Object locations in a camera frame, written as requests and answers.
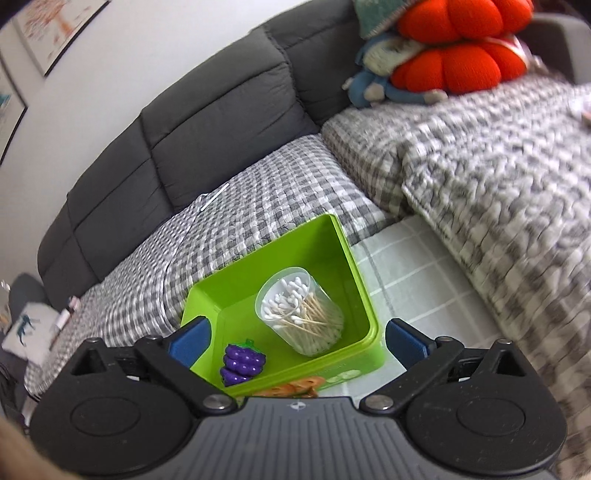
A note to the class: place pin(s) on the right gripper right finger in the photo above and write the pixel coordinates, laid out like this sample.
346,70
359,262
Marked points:
427,362

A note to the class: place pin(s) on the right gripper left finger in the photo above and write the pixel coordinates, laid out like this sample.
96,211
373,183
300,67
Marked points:
169,360

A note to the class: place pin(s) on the purple toy grapes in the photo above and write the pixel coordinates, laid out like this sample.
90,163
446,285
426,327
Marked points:
241,363

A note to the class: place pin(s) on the cotton swab clear container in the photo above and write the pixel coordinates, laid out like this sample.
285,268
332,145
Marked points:
297,309

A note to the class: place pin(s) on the light grid-pattern cloth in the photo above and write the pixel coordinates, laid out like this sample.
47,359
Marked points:
411,275

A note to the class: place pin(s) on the green plastic cookie box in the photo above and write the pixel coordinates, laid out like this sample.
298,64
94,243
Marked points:
227,297

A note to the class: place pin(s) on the white printed pillow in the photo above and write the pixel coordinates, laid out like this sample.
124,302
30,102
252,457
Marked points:
31,334

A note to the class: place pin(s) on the grey patterned quilt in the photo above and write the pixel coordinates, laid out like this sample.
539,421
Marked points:
504,180

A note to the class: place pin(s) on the grey checked sofa cover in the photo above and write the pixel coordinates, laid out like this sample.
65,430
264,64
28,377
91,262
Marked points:
231,221

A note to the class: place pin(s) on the dark grey sofa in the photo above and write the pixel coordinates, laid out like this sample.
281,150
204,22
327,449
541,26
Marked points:
277,84

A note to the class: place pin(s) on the red pumpkin cushion lower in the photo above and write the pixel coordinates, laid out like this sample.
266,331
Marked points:
463,67

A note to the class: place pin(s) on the red pumpkin cushion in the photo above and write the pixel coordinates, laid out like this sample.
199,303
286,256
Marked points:
441,22
463,67

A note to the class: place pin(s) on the blue plush toy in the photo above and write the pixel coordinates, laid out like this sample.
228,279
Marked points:
378,59

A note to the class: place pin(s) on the red pumpkin cushion upper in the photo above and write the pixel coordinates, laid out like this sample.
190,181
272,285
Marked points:
441,22

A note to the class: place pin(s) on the green quilted cushion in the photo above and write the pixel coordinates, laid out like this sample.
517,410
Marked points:
377,16

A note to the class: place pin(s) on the framed wall picture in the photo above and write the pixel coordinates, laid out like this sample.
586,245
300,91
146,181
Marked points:
47,27

